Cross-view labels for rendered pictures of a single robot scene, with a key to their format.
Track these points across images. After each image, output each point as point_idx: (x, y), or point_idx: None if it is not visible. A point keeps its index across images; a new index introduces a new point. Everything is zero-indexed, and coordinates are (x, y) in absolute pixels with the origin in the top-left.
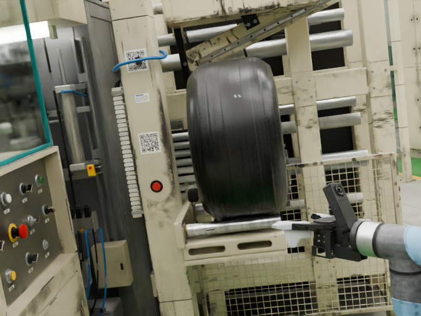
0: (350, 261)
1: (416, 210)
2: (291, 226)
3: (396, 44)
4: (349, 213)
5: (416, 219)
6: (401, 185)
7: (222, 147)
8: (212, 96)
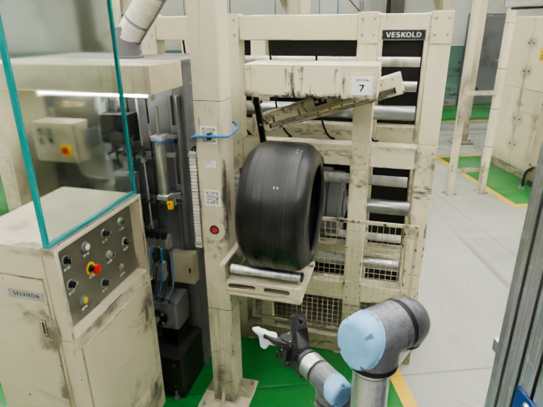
0: (372, 291)
1: (473, 226)
2: (263, 335)
3: (501, 72)
4: (303, 341)
5: (469, 236)
6: (473, 195)
7: (256, 225)
8: (256, 183)
